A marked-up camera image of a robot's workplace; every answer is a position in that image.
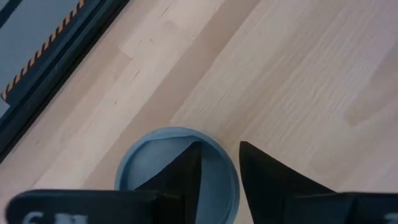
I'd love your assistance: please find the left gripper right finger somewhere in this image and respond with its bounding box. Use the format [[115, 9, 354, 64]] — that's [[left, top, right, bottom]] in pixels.
[[238, 141, 336, 224]]

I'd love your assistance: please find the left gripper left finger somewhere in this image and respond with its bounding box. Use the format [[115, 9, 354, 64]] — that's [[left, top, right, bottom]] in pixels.
[[134, 141, 203, 224]]

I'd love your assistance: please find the white mushroom label can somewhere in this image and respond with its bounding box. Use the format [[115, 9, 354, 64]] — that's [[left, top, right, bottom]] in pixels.
[[114, 126, 241, 224]]

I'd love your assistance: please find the black hazard-striped floor mat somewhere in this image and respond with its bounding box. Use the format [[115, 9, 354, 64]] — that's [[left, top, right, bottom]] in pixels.
[[0, 0, 108, 108]]

